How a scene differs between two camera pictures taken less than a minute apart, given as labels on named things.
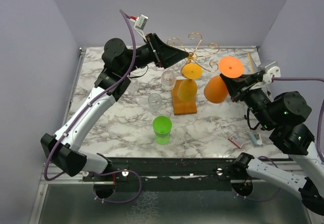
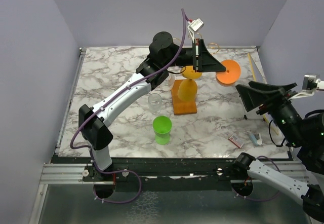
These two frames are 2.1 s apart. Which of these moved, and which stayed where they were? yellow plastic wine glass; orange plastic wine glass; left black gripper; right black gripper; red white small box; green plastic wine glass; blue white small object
Moved: orange plastic wine glass; left black gripper; right black gripper
Stayed: yellow plastic wine glass; blue white small object; red white small box; green plastic wine glass
